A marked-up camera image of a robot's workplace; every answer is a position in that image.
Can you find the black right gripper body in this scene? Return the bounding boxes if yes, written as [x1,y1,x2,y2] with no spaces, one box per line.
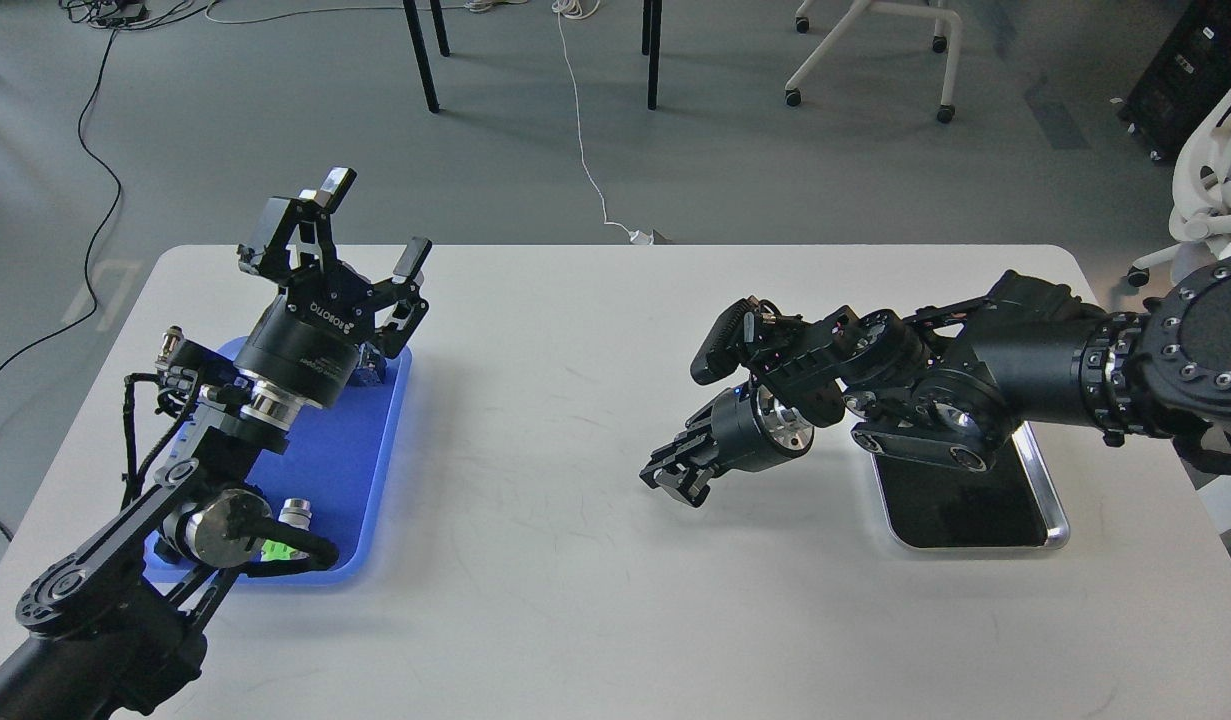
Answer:
[700,384,815,474]

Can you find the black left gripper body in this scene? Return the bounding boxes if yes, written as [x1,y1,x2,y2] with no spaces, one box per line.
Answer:
[234,265,382,407]

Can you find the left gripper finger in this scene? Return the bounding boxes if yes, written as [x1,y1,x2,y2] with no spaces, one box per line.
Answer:
[371,238,433,359]
[238,167,356,288]

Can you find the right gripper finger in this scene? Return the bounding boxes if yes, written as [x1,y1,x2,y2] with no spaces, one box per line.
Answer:
[639,420,714,489]
[651,439,725,510]

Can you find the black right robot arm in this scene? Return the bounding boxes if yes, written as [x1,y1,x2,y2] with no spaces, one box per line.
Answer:
[639,256,1231,507]

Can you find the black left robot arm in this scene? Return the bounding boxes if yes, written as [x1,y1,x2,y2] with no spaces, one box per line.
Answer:
[0,167,432,719]

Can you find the blue plastic tray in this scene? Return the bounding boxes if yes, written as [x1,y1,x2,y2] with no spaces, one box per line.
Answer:
[144,337,411,587]

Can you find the shiny metal tray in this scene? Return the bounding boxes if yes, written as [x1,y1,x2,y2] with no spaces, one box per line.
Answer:
[874,423,1071,555]

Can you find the black table legs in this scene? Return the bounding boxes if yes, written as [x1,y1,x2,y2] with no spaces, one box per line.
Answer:
[403,0,664,114]

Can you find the white chair base with castors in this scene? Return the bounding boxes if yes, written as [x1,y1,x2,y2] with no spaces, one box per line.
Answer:
[783,1,964,126]

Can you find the white office chair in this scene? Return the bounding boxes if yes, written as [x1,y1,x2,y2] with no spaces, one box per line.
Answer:
[1124,89,1231,288]

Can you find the black equipment case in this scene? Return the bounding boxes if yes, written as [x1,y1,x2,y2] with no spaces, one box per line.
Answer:
[1117,1,1231,161]

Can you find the grey switch with green block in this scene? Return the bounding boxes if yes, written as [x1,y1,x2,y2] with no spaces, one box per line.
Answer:
[260,497,313,562]

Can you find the black cable on floor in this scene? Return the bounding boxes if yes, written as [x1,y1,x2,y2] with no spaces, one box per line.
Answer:
[0,0,206,546]

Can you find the white cable on floor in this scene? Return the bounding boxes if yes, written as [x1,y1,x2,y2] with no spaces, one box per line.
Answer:
[550,0,676,246]

